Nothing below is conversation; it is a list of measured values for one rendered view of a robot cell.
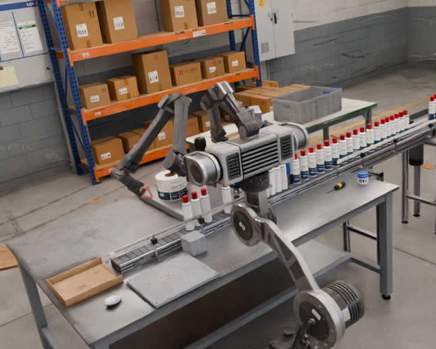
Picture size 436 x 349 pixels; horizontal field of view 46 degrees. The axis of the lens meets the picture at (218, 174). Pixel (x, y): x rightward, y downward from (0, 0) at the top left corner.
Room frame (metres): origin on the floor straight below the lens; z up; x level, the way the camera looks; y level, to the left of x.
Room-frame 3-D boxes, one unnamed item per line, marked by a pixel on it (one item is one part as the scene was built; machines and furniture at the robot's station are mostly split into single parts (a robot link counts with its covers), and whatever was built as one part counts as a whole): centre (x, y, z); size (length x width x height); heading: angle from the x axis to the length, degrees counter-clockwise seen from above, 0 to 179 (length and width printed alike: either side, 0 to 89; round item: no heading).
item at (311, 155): (3.18, -0.63, 0.98); 0.05 x 0.05 x 0.20
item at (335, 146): (3.30, -0.81, 0.98); 0.05 x 0.05 x 0.20
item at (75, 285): (2.27, 0.74, 0.85); 0.30 x 0.26 x 0.04; 124
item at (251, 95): (7.28, -0.82, 0.32); 1.20 x 0.83 x 0.64; 31
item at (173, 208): (3.27, 0.05, 0.86); 0.80 x 0.67 x 0.05; 124
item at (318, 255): (2.92, 0.12, 0.40); 2.04 x 1.25 x 0.81; 124
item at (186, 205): (2.63, 0.20, 0.98); 0.05 x 0.05 x 0.20
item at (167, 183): (3.18, 0.31, 0.95); 0.20 x 0.20 x 0.14
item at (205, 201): (2.71, 0.09, 0.98); 0.05 x 0.05 x 0.20
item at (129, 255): (2.83, -0.09, 0.86); 1.65 x 0.08 x 0.04; 124
